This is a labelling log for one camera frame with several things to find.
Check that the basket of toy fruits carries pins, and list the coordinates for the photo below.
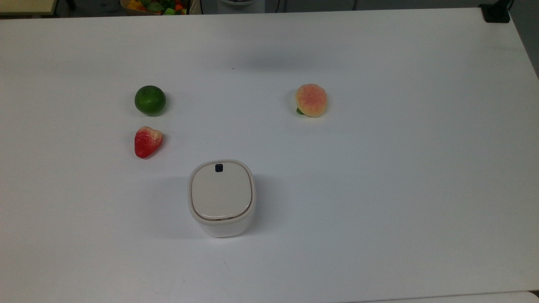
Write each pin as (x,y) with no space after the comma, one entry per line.
(156,6)

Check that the green toy lime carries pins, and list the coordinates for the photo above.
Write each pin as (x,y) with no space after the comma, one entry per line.
(150,101)

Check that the beige plastic garbage bin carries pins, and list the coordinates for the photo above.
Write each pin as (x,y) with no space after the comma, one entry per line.
(223,229)

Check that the red toy strawberry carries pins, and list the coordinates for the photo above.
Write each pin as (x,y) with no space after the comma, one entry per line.
(146,143)

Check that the beige hinged bin lid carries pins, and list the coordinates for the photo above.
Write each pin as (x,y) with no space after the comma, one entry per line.
(221,193)

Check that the black stand base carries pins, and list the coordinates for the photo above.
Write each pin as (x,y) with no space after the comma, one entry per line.
(496,12)

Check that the light wooden desk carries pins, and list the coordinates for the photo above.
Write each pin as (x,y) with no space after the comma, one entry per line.
(25,6)

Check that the orange yellow toy peach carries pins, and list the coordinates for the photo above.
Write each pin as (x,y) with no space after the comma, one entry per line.
(311,100)

